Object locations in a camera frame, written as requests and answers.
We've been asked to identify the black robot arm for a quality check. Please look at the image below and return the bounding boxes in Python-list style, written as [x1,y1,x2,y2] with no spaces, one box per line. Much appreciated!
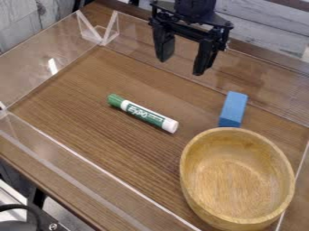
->
[149,0,235,76]

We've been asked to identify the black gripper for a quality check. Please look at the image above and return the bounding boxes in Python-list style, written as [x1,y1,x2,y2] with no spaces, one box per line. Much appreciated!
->
[152,0,235,76]

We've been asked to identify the blue foam block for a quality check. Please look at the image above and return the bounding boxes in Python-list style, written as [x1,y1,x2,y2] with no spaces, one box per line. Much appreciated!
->
[219,91,249,127]

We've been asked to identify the clear acrylic tray walls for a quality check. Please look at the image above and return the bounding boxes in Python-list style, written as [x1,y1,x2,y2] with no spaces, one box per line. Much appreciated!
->
[0,6,309,231]

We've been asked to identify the black cable lower left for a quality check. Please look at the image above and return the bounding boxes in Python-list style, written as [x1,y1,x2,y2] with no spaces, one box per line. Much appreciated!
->
[0,203,45,231]

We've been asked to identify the brown wooden bowl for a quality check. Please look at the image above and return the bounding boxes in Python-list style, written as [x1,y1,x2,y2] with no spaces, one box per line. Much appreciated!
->
[180,127,296,231]

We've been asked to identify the green Expo marker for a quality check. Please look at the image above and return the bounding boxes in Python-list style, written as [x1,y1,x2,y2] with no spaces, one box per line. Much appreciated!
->
[108,94,180,134]

